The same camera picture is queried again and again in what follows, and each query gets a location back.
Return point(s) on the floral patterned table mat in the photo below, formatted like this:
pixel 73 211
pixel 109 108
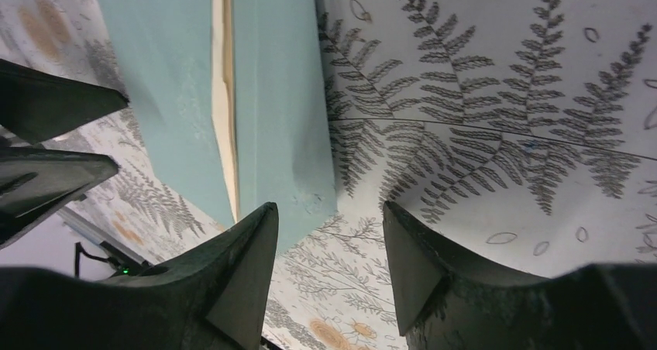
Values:
pixel 523 130

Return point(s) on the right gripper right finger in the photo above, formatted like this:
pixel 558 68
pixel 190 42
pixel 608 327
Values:
pixel 449 297

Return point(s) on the teal green envelope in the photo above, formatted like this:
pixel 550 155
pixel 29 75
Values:
pixel 164 52

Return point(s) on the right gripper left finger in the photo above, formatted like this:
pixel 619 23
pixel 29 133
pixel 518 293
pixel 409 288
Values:
pixel 213 296

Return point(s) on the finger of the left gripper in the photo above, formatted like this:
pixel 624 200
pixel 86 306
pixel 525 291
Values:
pixel 37 107
pixel 36 183

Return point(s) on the cream paper letter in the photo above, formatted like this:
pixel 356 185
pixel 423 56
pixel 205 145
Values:
pixel 223 99

